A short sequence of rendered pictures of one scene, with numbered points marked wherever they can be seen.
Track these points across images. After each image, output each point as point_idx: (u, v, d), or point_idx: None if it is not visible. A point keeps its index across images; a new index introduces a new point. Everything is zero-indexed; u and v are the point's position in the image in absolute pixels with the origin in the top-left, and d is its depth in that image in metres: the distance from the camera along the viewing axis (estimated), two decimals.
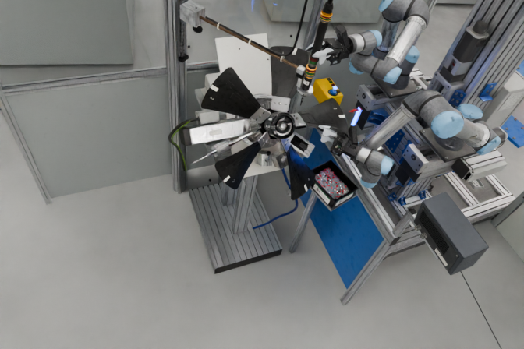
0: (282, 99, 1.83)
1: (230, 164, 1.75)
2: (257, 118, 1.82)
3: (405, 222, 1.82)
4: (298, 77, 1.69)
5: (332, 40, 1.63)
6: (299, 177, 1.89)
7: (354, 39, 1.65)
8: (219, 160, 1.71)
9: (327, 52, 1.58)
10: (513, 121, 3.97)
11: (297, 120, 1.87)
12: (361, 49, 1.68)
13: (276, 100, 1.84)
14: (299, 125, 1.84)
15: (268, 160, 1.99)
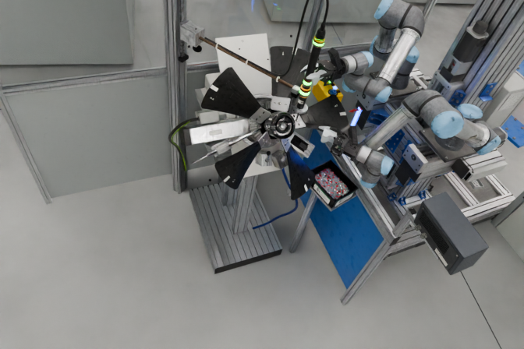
0: (282, 99, 1.83)
1: (230, 164, 1.75)
2: (257, 118, 1.82)
3: (405, 222, 1.82)
4: (293, 96, 1.77)
5: (325, 61, 1.71)
6: (299, 177, 1.89)
7: (346, 61, 1.73)
8: (219, 160, 1.71)
9: (320, 74, 1.66)
10: (513, 121, 3.97)
11: (297, 121, 1.87)
12: (353, 70, 1.76)
13: (276, 100, 1.84)
14: (299, 128, 1.85)
15: (268, 160, 1.99)
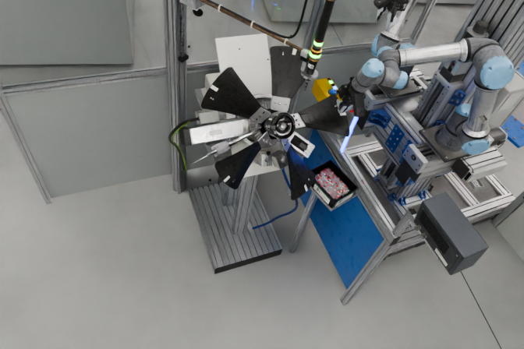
0: (282, 99, 1.83)
1: (230, 164, 1.75)
2: (257, 118, 1.82)
3: (405, 222, 1.82)
4: (302, 60, 1.63)
5: None
6: (299, 177, 1.89)
7: None
8: (219, 160, 1.71)
9: (390, 20, 1.90)
10: (513, 121, 3.97)
11: (297, 121, 1.87)
12: None
13: (276, 100, 1.84)
14: (299, 128, 1.85)
15: (268, 160, 1.99)
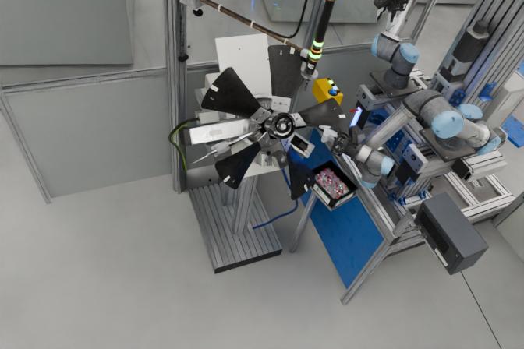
0: (301, 120, 1.88)
1: (231, 85, 1.70)
2: (276, 103, 1.85)
3: (405, 222, 1.82)
4: (302, 60, 1.63)
5: None
6: (236, 165, 1.77)
7: None
8: (234, 70, 1.67)
9: (390, 20, 1.90)
10: (513, 121, 3.97)
11: (285, 143, 1.87)
12: None
13: (296, 116, 1.89)
14: (283, 145, 1.83)
15: (268, 160, 1.99)
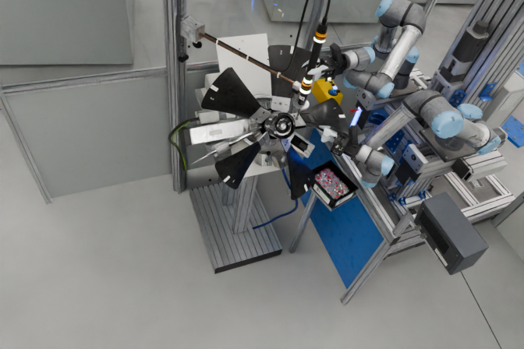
0: (301, 119, 1.88)
1: (231, 85, 1.70)
2: (276, 103, 1.85)
3: (405, 222, 1.82)
4: (294, 92, 1.75)
5: (327, 57, 1.70)
6: (236, 165, 1.77)
7: (348, 56, 1.72)
8: (234, 70, 1.67)
9: (322, 69, 1.64)
10: (513, 121, 3.97)
11: (285, 143, 1.87)
12: (355, 65, 1.74)
13: (296, 116, 1.89)
14: (283, 145, 1.83)
15: (268, 160, 1.99)
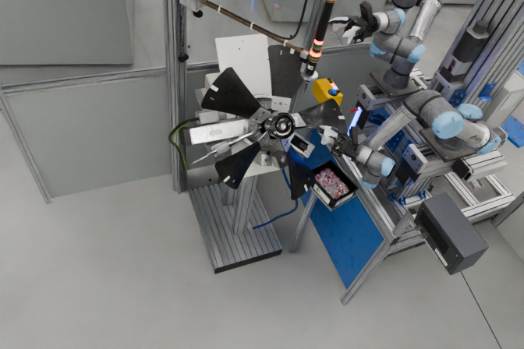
0: (301, 120, 1.88)
1: (231, 85, 1.70)
2: (276, 103, 1.85)
3: (405, 222, 1.82)
4: (302, 61, 1.63)
5: (356, 17, 1.61)
6: (236, 165, 1.77)
7: (378, 16, 1.63)
8: (234, 70, 1.67)
9: (355, 30, 1.55)
10: (513, 121, 3.97)
11: (285, 143, 1.87)
12: (384, 27, 1.66)
13: (296, 116, 1.89)
14: (283, 145, 1.83)
15: (268, 160, 1.99)
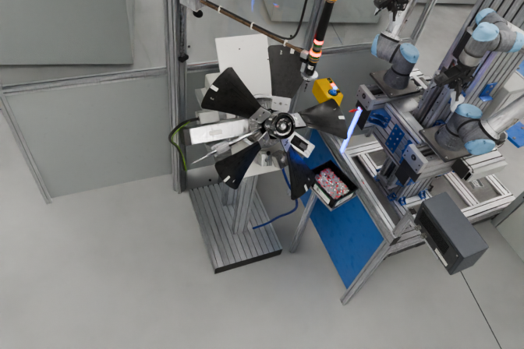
0: (301, 120, 1.88)
1: (231, 85, 1.70)
2: (276, 103, 1.85)
3: (405, 222, 1.82)
4: (302, 61, 1.63)
5: None
6: (236, 165, 1.77)
7: None
8: (234, 70, 1.67)
9: (392, 19, 1.88)
10: None
11: (285, 143, 1.87)
12: None
13: (296, 116, 1.89)
14: (283, 145, 1.83)
15: (268, 160, 1.99)
